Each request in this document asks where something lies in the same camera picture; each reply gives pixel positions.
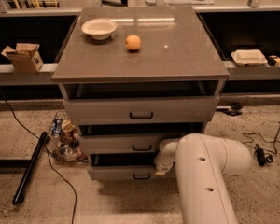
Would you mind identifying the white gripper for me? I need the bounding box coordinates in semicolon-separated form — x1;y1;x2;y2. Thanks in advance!
154;153;175;176

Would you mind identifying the grey bottom drawer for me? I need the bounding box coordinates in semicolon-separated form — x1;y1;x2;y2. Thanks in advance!
87;153;178;181

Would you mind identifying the grey drawer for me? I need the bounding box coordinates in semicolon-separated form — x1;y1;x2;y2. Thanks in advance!
78;132;205;154
64;97;218;125
87;153;178;181

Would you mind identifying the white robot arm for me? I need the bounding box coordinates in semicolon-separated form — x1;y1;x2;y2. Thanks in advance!
154;133;252;224

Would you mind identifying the grey middle drawer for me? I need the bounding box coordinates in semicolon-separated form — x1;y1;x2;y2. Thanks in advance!
78;132;205;154

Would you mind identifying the grey top drawer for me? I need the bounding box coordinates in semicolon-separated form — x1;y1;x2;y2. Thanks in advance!
64;97;218;125

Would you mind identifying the grey drawer cabinet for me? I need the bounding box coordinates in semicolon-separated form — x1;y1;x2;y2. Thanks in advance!
51;6;231;185

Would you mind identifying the open cardboard box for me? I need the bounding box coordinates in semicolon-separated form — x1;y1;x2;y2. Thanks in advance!
1;43;43;73

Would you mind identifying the black caster wheel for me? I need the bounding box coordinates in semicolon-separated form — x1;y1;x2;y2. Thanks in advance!
217;103;243;116

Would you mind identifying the orange fruit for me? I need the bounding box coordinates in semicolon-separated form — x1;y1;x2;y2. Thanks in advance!
126;35;141;50

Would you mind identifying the black tube on floor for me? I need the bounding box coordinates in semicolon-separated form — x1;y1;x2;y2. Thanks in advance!
12;132;47;205

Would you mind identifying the white foam takeout container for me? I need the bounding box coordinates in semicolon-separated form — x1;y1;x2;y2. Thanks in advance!
231;49;267;67

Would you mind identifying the white paper bowl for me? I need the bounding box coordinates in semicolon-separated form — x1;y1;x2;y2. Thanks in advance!
81;19;117;40

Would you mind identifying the yellow black tape measure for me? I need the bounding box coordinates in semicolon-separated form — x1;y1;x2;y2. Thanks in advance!
267;55;280;66

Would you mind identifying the wire basket with items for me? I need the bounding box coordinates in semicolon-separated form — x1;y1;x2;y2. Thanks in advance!
47;111;87;162

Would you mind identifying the black cable left floor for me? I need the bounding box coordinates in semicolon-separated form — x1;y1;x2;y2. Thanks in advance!
0;70;78;224

